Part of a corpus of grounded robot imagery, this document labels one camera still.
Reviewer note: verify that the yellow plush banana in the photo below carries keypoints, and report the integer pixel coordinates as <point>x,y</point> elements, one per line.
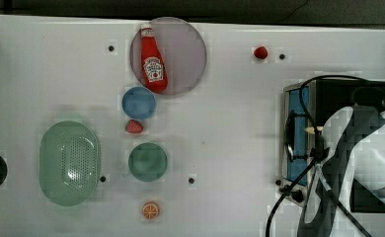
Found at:
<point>312,130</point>

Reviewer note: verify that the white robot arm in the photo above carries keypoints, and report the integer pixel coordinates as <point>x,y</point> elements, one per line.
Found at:
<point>355,141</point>

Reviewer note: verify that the black toaster oven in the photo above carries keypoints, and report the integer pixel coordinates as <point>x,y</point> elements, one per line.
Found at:
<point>311,104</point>

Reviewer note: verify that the blue cup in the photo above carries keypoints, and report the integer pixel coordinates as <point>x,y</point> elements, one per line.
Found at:
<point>139,103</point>

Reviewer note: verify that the red ketchup bottle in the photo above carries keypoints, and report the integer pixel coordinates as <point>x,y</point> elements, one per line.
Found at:
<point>152,63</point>

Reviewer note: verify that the red strawberry toy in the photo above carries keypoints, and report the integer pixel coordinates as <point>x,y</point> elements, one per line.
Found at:
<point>133,127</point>

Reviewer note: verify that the green mug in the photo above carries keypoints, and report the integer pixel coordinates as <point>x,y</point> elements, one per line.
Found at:
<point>147,162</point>

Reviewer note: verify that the grey round plate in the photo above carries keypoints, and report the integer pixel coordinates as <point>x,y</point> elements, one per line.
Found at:
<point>184,53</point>

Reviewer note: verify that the small red fruit toy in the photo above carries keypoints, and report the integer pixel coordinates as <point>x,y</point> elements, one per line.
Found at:
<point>261,52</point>

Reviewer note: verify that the orange slice toy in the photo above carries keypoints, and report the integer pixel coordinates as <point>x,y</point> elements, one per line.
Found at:
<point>150,210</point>

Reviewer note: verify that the green colander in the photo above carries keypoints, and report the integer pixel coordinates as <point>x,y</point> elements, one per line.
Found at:
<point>69,163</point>

